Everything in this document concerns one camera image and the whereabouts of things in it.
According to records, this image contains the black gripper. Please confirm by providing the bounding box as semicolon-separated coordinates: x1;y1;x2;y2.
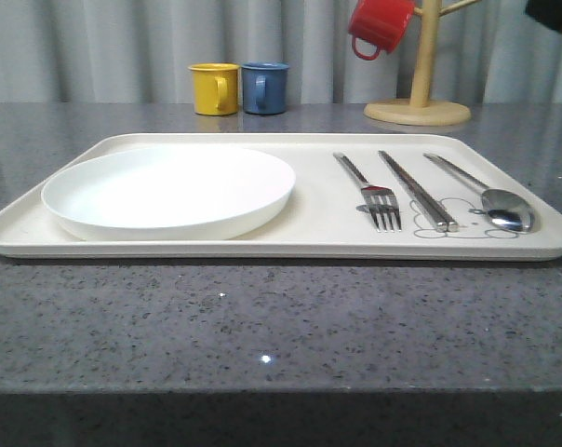
525;0;562;34

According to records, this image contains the silver spoon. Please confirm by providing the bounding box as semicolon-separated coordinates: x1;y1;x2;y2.
423;153;535;234

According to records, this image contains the silver chopstick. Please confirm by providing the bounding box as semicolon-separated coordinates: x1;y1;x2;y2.
378;150;456;237
378;150;459;233

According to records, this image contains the silver fork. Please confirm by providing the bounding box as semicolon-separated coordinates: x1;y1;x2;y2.
333;152;402;232

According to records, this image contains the white round plate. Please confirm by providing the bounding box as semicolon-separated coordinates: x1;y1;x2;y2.
41;145;296;241

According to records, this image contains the wooden mug tree stand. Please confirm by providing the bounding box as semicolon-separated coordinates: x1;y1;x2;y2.
364;0;475;127

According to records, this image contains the red enamel mug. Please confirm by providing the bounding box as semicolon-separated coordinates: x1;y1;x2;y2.
348;0;415;61

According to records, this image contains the blue enamel mug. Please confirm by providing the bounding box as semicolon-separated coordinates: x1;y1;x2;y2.
241;62;289;115

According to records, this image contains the cream rabbit serving tray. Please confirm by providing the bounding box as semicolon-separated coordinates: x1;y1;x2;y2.
0;133;562;261

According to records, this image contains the yellow enamel mug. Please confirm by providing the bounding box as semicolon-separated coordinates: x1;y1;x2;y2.
189;62;239;116

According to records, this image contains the grey pleated curtain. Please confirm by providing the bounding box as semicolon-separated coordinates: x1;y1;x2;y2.
0;1;562;104

